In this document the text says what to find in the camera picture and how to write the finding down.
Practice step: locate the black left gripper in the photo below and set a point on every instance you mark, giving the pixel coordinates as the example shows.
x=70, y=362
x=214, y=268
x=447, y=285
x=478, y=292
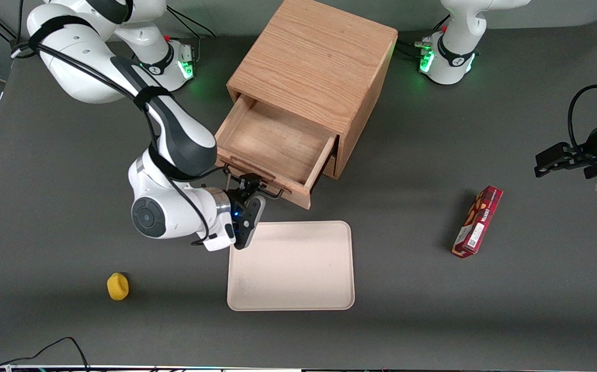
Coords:
x=582, y=157

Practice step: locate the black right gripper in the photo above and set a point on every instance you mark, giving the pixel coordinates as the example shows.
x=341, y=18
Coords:
x=237, y=198

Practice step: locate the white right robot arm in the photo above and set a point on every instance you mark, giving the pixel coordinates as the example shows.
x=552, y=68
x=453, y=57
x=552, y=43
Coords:
x=174, y=139

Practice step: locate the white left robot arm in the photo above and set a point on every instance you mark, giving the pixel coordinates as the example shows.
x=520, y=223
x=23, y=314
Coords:
x=456, y=46

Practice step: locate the wooden drawer cabinet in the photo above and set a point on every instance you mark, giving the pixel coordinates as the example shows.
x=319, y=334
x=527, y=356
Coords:
x=319, y=57

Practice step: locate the beige plastic tray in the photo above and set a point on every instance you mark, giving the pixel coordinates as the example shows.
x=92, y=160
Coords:
x=291, y=266

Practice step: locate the red snack box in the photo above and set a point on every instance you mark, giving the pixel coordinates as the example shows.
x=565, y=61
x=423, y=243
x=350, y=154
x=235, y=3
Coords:
x=476, y=222

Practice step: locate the yellow round toy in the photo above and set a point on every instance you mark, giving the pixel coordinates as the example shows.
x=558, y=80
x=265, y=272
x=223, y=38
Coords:
x=118, y=287

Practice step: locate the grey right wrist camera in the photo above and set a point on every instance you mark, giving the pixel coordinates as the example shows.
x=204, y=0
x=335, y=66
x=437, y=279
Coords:
x=251, y=222

